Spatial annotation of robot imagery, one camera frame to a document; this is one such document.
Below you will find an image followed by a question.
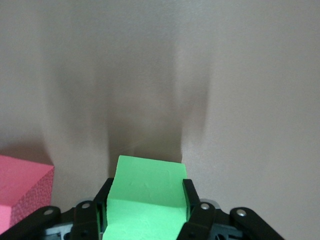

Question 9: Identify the green foam block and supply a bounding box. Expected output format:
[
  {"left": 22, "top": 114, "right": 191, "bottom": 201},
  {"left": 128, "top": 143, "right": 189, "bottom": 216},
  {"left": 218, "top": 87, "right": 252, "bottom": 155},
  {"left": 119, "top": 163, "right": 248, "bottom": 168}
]
[{"left": 101, "top": 154, "right": 188, "bottom": 240}]

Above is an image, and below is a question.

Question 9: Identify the brown table mat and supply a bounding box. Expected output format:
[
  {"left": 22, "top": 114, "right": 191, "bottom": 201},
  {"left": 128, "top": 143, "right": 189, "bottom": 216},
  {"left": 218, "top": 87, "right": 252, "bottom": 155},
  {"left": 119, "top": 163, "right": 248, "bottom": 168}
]
[{"left": 0, "top": 0, "right": 320, "bottom": 240}]

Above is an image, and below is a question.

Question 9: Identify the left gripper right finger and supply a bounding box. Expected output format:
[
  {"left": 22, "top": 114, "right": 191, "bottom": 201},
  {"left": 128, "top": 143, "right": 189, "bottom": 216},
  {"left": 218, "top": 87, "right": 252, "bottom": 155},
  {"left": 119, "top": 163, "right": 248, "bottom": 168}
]
[{"left": 178, "top": 178, "right": 285, "bottom": 240}]

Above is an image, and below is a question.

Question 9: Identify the bright red foam block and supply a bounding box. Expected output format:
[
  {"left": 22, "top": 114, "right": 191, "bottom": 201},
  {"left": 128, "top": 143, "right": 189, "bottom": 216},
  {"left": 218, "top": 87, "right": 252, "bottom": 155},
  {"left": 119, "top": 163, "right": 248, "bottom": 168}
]
[{"left": 0, "top": 154, "right": 55, "bottom": 230}]

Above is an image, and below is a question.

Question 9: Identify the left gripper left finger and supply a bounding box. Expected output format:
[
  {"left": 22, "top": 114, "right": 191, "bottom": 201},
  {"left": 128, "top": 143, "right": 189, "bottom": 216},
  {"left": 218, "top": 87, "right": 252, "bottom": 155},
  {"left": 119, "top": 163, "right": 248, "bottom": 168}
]
[{"left": 7, "top": 177, "right": 115, "bottom": 240}]

